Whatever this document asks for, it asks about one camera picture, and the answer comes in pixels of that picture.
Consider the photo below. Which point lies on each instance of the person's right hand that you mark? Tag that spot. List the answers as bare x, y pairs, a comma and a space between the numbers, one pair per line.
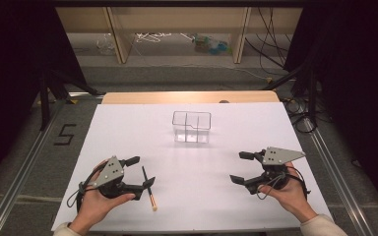
292, 196

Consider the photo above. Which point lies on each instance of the black curtain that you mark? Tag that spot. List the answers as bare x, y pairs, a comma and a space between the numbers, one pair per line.
357, 82
10, 82

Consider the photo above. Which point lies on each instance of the light wooden shelf unit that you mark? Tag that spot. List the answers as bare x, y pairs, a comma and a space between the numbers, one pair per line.
177, 19

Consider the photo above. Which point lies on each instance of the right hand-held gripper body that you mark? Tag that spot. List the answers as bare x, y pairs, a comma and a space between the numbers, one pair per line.
277, 155

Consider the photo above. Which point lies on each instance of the person's left hand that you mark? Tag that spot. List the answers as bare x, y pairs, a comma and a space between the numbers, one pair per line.
93, 206

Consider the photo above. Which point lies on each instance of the white table mat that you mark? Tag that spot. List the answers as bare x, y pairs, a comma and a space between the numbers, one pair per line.
190, 196

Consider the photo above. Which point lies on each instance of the clear plastic divided container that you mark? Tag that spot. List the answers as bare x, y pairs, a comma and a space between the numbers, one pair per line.
192, 136

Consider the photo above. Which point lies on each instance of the black pencil with tan end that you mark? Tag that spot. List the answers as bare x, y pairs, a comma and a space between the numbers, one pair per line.
151, 196

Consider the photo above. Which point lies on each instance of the clear plastic bag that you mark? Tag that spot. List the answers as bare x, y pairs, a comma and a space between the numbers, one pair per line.
105, 44

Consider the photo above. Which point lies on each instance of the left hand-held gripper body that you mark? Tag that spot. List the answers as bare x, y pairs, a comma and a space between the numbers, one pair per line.
110, 172

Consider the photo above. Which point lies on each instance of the aluminium floor rail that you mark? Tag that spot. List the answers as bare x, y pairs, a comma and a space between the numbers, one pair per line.
16, 187
338, 177

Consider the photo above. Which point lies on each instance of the green and blue bundle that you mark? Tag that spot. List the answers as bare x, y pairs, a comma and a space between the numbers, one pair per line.
211, 45

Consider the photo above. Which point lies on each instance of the black stand legs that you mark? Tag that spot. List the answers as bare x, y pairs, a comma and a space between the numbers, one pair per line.
312, 95
44, 101

